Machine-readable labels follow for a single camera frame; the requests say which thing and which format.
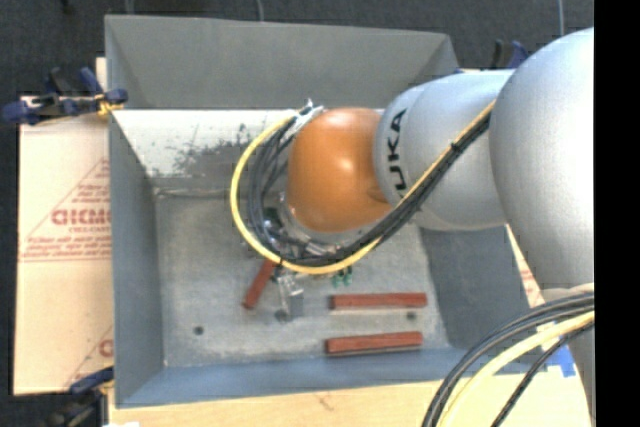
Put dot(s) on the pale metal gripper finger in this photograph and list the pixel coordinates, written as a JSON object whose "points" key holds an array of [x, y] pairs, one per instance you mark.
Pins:
{"points": [[296, 306], [283, 305]]}

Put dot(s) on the red-brown flat block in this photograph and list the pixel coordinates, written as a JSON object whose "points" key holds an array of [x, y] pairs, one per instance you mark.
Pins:
{"points": [[374, 343], [257, 286], [377, 300]]}

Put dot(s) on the grey metal bin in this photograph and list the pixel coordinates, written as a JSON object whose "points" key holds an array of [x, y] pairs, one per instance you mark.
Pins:
{"points": [[200, 265]]}

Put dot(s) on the brown cardboard board, red print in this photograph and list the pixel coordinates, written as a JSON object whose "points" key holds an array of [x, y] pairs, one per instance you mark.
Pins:
{"points": [[60, 215]]}

